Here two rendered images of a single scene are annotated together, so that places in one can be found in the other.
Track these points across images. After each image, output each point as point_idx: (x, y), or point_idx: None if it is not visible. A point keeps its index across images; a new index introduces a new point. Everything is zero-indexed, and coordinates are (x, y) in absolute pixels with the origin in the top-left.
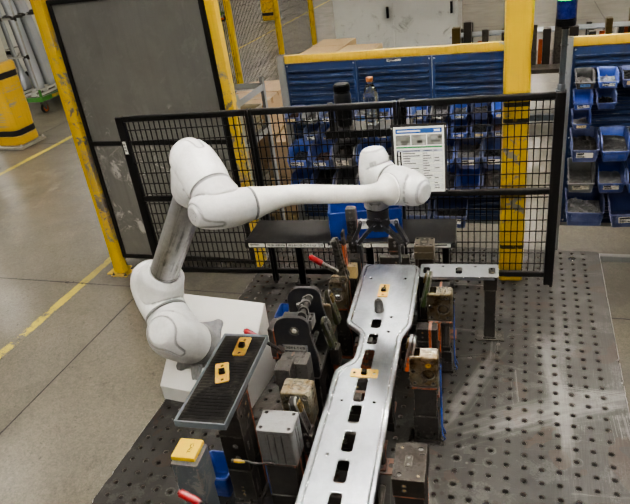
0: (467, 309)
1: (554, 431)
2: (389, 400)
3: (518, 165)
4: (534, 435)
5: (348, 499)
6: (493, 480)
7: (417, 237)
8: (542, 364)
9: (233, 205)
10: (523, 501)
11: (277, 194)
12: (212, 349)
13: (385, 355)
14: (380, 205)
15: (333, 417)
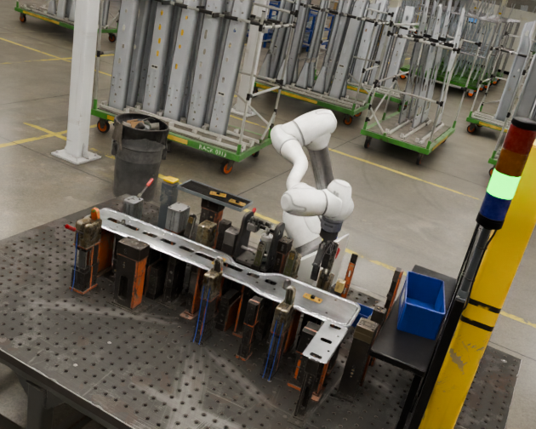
0: (349, 424)
1: (166, 391)
2: (189, 260)
3: (443, 361)
4: (169, 380)
5: (131, 231)
6: (146, 346)
7: (390, 334)
8: (242, 427)
9: (276, 135)
10: (122, 350)
11: (292, 152)
12: (299, 249)
13: (230, 272)
14: (321, 221)
15: (189, 243)
